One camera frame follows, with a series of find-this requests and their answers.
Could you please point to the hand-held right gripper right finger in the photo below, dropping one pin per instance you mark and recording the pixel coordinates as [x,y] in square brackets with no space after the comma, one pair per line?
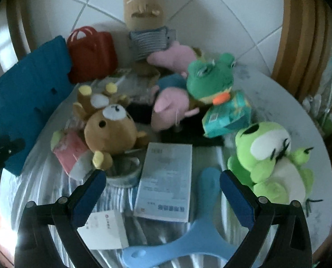
[238,201]

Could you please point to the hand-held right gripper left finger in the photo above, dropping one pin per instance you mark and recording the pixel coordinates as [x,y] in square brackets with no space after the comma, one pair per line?
[89,201]

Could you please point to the pink tissue pack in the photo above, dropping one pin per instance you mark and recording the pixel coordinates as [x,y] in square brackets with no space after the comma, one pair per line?
[71,150]

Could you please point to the light green frog plush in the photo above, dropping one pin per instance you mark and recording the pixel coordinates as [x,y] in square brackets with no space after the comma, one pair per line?
[261,145]

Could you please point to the blue plastic storage crate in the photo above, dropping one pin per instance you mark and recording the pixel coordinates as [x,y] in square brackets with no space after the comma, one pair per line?
[29,89]

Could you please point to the brown bear plush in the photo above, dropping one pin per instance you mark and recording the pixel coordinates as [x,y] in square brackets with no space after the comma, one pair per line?
[110,134]

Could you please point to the white box green label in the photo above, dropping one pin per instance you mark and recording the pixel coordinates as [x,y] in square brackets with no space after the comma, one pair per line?
[104,229]

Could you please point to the grey round item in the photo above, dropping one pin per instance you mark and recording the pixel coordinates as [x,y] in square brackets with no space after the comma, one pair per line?
[124,177]

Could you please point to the blue plastic boomerang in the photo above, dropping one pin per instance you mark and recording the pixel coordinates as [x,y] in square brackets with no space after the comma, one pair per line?
[205,229]

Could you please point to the blue and white flat box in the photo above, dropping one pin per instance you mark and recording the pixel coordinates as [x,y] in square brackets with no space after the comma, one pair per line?
[163,181]

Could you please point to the black pouch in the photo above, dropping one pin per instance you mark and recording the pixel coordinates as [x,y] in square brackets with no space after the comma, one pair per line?
[182,136]

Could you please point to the teal tissue pack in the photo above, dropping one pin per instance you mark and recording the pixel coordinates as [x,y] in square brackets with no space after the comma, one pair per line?
[227,114]

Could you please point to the pink pig plush blue shirt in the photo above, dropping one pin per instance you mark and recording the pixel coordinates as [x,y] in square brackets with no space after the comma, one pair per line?
[168,103]

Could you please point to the dark green frog plush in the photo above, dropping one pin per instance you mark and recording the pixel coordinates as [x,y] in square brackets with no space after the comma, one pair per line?
[207,81]

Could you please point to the red handbag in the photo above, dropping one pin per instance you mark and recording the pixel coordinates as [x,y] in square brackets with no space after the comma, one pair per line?
[93,55]

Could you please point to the tall brown striped-shirt plush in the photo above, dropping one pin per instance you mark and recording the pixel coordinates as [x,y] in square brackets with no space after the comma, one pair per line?
[143,5]

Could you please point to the wooden door frame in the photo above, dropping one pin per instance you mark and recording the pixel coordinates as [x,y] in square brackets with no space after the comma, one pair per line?
[300,33]
[20,19]

